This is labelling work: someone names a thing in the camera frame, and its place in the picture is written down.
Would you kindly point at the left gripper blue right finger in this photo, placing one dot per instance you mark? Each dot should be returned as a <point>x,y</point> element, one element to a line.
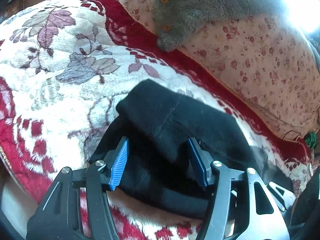
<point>201,161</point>

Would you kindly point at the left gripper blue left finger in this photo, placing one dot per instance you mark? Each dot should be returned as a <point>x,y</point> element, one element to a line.
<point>115,162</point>

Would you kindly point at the black pants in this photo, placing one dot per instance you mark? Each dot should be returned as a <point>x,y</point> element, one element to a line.
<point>158,124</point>

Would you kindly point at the green cloth item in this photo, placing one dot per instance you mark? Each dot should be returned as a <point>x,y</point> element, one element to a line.
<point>311,140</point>

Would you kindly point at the red white floral fleece blanket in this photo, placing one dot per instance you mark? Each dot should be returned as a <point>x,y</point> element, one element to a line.
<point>65,65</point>

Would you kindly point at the beige floral quilt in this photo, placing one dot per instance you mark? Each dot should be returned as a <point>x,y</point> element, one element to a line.
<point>268,63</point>

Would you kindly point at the grey fleece garment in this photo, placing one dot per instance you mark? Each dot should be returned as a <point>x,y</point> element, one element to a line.
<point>177,20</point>

